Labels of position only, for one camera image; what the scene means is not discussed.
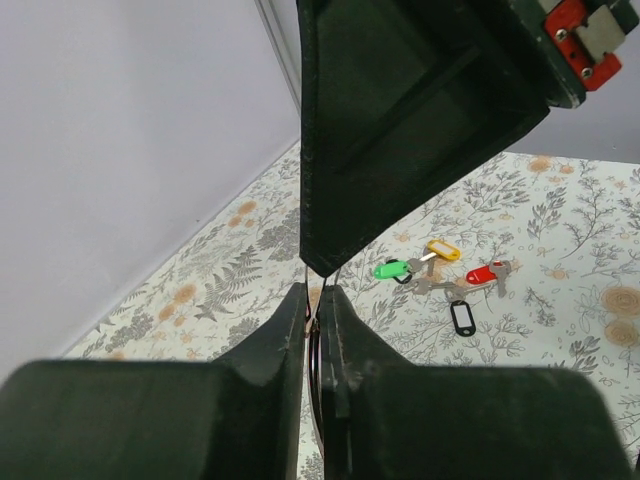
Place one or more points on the red key tag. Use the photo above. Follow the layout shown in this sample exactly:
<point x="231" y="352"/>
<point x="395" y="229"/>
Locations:
<point x="480" y="275"/>

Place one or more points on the green key tag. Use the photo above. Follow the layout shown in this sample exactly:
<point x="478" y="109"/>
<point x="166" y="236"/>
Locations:
<point x="399" y="271"/>

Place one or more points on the yellow key tag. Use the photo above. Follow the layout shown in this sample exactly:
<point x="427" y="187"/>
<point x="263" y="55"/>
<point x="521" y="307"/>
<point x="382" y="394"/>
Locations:
<point x="439" y="248"/>

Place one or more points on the silver metal keyring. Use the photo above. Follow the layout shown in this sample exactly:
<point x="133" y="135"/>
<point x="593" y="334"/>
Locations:
<point x="314" y="358"/>

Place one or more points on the left aluminium frame post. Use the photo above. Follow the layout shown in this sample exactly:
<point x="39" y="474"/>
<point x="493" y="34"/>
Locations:
<point x="280" y="19"/>

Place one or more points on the floral patterned table mat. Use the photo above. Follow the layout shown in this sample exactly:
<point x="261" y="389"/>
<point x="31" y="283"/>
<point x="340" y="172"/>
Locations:
<point x="569" y="228"/>

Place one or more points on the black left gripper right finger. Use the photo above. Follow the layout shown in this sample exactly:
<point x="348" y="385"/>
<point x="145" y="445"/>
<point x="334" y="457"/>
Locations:
<point x="384" y="417"/>

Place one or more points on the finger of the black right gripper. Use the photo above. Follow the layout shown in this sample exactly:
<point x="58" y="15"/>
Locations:
<point x="400" y="99"/>

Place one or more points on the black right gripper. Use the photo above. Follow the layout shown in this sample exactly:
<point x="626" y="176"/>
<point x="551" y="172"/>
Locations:
<point x="575" y="44"/>

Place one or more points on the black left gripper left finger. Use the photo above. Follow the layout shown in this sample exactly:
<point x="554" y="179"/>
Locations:
<point x="235" y="417"/>

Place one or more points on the black key tag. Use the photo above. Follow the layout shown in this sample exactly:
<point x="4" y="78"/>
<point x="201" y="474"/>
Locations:
<point x="462" y="317"/>

